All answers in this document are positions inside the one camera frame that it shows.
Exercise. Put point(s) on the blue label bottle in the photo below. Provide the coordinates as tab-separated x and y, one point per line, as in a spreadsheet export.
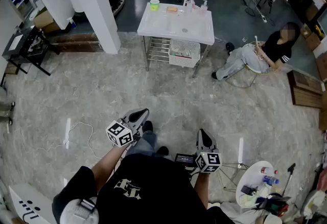
270	180

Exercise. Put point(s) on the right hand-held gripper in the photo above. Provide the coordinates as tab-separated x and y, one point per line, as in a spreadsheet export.
208	162

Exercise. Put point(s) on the clear pump dispenser bottle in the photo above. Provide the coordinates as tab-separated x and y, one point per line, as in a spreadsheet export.
204	7

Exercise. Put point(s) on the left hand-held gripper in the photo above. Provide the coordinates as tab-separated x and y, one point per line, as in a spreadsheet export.
118	133

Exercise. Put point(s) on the small black screen device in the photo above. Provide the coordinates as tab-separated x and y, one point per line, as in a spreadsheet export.
184	159

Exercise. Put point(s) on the clear glass cup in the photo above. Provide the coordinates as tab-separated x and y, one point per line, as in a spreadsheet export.
244	39

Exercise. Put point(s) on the white round side table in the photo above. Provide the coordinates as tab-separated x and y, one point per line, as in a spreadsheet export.
253	177

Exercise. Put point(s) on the pink toothbrush cup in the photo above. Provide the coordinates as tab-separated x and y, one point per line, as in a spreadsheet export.
195	7

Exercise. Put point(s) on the grey shoulder bag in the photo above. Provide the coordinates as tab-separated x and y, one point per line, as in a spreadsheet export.
76	211

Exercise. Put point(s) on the white panel black dots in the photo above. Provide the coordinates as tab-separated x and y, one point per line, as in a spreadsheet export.
30	205

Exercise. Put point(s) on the white pillar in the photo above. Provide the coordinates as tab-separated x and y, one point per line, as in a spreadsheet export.
84	0

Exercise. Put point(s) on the person's right forearm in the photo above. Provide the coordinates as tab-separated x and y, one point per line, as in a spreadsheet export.
203	187

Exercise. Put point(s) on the person's black t-shirt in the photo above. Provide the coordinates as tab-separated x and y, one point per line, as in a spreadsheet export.
153	192

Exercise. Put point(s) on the black metal rack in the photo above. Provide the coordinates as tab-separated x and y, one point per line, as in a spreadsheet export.
28	49

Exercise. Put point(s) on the white plastic basket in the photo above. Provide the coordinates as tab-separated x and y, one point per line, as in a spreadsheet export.
184	53

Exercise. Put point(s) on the red cap bottle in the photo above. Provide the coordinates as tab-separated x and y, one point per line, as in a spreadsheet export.
268	170

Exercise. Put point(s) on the person's legs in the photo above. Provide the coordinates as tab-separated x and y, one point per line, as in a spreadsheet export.
145	141

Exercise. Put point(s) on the green white canister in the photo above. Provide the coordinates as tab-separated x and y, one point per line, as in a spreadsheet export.
154	5

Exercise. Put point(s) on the white spray bottle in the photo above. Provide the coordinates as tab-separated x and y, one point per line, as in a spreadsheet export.
71	23

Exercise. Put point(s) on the person's left forearm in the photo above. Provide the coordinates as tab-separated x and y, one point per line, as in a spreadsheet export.
110	159

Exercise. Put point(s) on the black stool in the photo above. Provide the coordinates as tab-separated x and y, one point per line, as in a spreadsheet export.
263	0

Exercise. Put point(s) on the white power strip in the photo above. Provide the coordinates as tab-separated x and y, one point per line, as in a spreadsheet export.
263	18

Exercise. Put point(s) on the white sink table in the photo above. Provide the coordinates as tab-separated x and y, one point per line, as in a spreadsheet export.
176	26

